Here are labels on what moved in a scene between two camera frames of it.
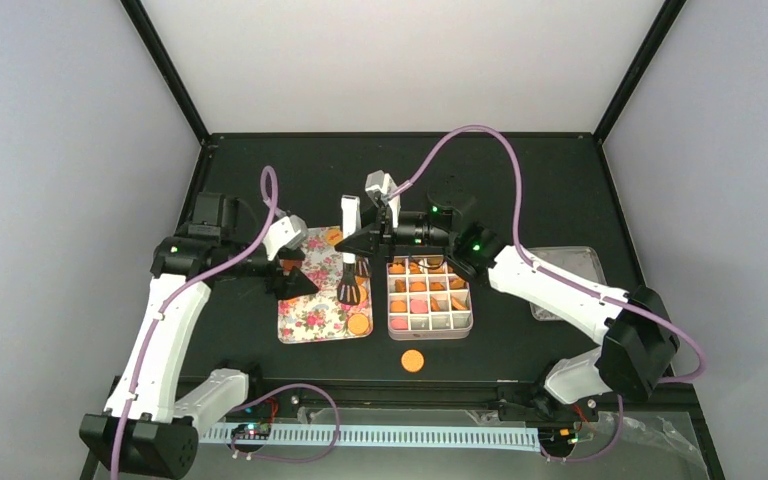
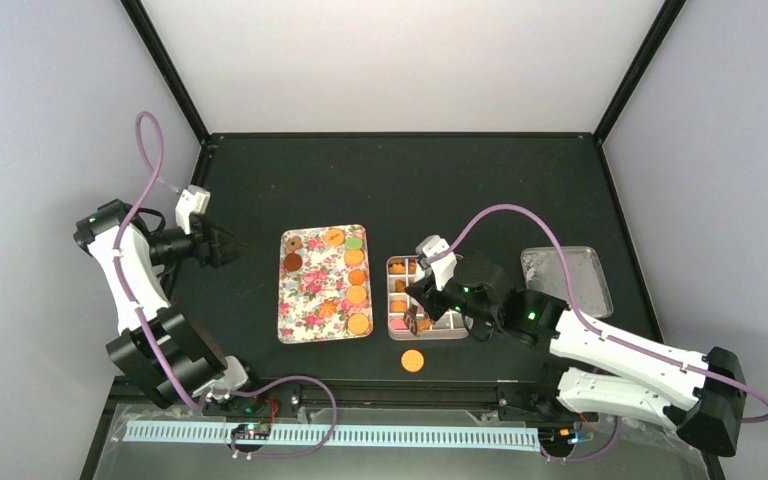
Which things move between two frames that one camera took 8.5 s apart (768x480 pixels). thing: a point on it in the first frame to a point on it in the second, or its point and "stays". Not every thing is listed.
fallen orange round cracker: x=412 y=360 stays
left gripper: x=284 y=281 to x=210 y=255
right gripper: x=377 y=236 to x=424 y=295
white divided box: x=427 y=299 stays
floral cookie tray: x=320 y=318 stays
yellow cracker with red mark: x=334 y=236 stays
